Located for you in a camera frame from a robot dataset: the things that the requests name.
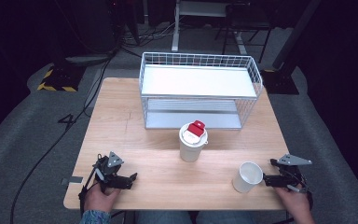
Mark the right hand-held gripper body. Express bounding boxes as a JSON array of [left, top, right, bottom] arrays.
[[276, 153, 313, 192]]

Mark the black stand with base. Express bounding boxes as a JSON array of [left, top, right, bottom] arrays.
[[260, 0, 322, 95]]

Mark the white paper cup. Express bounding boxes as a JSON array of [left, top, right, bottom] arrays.
[[232, 161, 265, 194]]

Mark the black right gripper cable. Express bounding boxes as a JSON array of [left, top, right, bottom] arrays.
[[297, 173, 314, 210]]

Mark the person's right hand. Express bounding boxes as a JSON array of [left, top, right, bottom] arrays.
[[274, 184, 313, 219]]

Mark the grey tape strip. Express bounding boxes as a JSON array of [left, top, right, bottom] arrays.
[[61, 175, 84, 185]]

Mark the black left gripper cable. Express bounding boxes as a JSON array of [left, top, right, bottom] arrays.
[[77, 167, 99, 217]]

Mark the long black floor cable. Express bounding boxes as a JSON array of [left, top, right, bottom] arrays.
[[9, 55, 113, 224]]

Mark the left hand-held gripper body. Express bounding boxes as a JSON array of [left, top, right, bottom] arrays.
[[91, 151, 126, 192]]

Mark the black metal chair frame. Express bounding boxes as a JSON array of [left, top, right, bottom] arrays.
[[214, 2, 276, 63]]

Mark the white lidded cup red label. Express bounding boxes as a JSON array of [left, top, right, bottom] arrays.
[[178, 119, 209, 163]]

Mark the white wire shelf rack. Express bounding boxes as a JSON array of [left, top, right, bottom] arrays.
[[138, 51, 264, 131]]

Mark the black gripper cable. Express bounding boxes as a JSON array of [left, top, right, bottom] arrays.
[[77, 167, 99, 217], [297, 173, 314, 210]]

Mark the bundle of floor cables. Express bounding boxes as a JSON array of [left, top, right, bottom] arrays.
[[120, 21, 175, 49]]

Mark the yellow black striped stand base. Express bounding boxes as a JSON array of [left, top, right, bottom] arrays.
[[36, 63, 87, 93]]

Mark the white desk frame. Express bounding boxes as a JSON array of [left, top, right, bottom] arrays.
[[171, 0, 231, 52]]

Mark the person's left hand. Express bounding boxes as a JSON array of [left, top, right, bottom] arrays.
[[83, 181, 122, 215]]

